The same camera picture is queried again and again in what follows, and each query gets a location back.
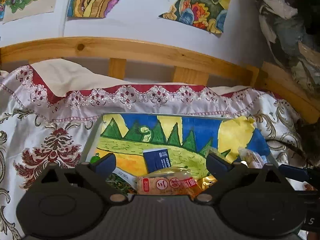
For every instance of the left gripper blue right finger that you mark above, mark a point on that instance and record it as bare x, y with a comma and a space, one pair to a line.
217, 166

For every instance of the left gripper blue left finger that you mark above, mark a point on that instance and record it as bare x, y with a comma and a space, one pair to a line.
104, 166

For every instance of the gold small snack packet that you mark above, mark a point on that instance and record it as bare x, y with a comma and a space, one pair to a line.
205, 182

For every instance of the white green pickle bag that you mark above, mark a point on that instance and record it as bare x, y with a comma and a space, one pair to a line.
123, 181

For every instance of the clear cracker snack packet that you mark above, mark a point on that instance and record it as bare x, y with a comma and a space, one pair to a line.
251, 158

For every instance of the rice cracker square packet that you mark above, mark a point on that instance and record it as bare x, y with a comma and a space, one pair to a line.
167, 186

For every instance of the navy blue long snack packet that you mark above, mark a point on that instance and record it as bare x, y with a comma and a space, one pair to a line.
156, 159

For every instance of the grey tray with painted liner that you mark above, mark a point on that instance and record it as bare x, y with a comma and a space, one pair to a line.
188, 139

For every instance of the floral satin bed cover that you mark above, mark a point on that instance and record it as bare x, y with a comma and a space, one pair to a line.
38, 127

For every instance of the cream pillow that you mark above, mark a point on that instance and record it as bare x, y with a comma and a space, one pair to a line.
62, 76

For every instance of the fish flower drawing poster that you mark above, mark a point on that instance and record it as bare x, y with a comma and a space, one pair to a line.
208, 15

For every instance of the hanging dark clothes pile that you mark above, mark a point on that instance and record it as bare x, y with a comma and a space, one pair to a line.
291, 28

